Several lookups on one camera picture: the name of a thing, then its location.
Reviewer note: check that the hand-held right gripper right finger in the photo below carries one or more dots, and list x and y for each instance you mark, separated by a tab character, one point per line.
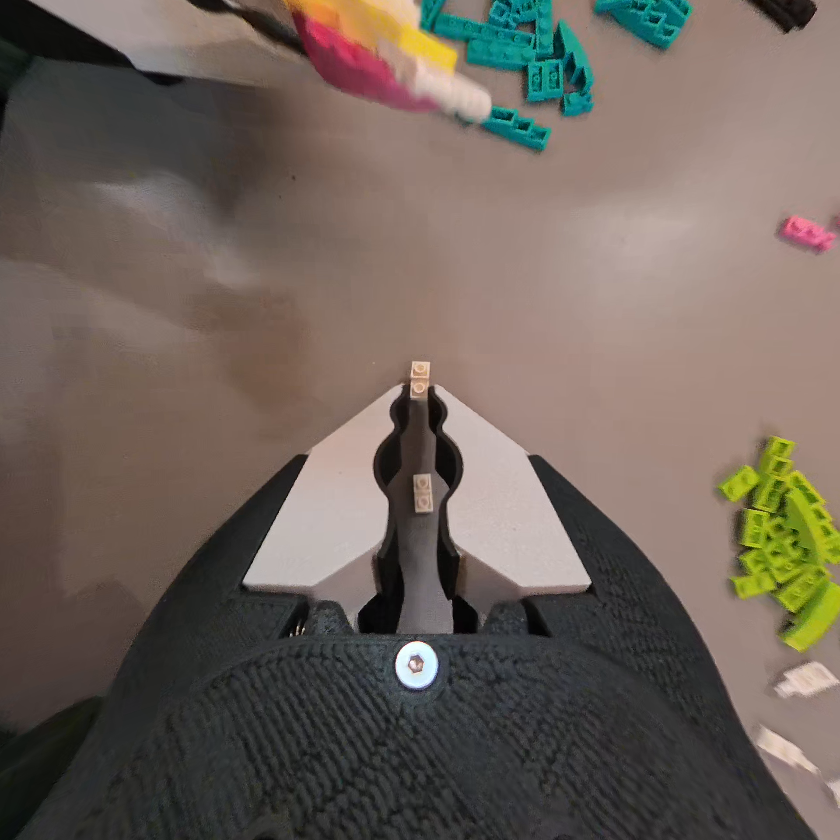
518	525

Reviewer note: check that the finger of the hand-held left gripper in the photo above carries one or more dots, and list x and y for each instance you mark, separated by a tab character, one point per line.
164	33

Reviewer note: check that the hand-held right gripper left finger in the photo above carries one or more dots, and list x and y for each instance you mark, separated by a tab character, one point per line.
321	525

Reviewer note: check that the white two-stud lego plate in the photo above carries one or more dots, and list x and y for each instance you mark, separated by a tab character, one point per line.
420	379
422	493

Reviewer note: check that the pink yellow white lego assembly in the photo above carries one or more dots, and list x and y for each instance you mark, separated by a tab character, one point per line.
367	65

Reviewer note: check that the pile of lime green lego pieces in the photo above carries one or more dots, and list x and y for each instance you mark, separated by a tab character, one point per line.
787	538

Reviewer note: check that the scattered white lego pieces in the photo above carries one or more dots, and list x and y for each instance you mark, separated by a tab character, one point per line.
804	679

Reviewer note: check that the pile of teal lego pieces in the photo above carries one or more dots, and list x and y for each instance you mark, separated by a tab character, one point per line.
518	39

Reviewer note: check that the pile of pink lego pieces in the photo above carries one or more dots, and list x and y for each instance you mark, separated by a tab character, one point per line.
806	231

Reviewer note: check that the black lego piece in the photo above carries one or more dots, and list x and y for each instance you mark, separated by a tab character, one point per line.
784	12

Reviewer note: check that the person's dark green clothing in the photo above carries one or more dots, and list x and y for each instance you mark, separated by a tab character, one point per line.
33	768

